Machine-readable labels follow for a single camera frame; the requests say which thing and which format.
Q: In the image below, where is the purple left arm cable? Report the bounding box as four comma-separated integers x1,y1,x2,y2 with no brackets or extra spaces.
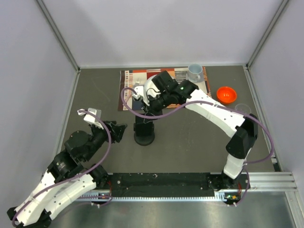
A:
11,109,114,226

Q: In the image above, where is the black smartphone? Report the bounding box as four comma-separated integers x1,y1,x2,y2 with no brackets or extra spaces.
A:
132,100,154,137

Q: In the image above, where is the pink handled fork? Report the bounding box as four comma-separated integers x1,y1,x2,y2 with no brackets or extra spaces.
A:
125,78,141,103

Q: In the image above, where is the black phone stand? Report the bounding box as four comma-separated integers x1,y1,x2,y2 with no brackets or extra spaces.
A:
134,131,155,146

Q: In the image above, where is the aluminium cable duct rail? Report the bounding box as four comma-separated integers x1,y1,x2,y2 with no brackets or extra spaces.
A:
67,191,240,202

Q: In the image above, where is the light blue mug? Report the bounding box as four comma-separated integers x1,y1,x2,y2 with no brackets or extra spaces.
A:
188,64,204,83

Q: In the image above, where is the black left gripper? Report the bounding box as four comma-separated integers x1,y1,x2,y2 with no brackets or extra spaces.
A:
83,120,128,162

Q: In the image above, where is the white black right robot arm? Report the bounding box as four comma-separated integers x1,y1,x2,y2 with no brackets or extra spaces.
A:
136,71,258,188

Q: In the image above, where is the colourful patchwork placemat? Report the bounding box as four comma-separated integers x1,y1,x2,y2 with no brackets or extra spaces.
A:
118,66,211,111

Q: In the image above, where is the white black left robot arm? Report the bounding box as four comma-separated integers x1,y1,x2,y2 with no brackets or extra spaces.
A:
7,121,127,228

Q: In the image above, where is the orange plastic bowl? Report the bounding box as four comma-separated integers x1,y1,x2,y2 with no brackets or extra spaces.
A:
216,86,238,105

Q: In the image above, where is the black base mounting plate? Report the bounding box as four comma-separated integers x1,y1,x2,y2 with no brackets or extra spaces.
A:
97,172,239,198

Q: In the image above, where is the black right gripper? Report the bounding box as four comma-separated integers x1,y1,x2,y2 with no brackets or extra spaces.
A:
142,90,172,122

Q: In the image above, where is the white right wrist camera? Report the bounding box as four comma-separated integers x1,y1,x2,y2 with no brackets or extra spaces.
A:
133,85,153,106

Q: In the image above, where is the white paper plate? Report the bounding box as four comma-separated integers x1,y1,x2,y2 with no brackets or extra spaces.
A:
143,75,161,100

